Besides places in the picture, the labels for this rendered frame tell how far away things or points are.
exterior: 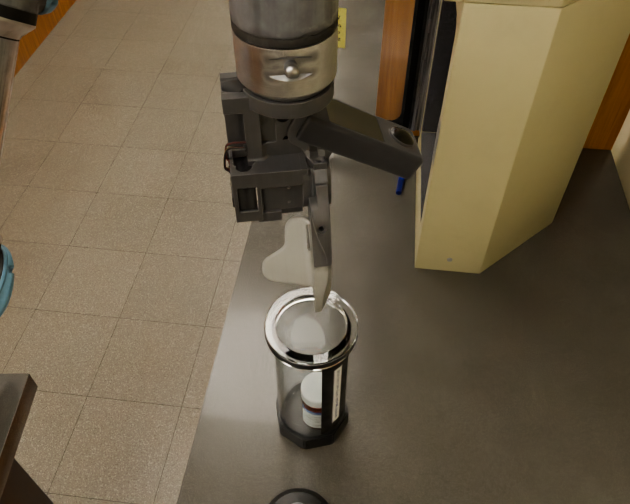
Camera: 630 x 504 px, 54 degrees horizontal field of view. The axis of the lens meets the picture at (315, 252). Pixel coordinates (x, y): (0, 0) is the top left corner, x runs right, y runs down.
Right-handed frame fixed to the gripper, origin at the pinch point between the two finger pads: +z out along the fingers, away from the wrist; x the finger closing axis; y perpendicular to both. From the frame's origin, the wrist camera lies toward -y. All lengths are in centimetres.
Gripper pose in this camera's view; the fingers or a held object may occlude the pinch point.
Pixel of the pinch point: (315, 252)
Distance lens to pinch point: 61.3
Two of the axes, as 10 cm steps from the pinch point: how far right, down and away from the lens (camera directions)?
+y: -9.9, 1.0, -0.9
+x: 1.4, 7.3, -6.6
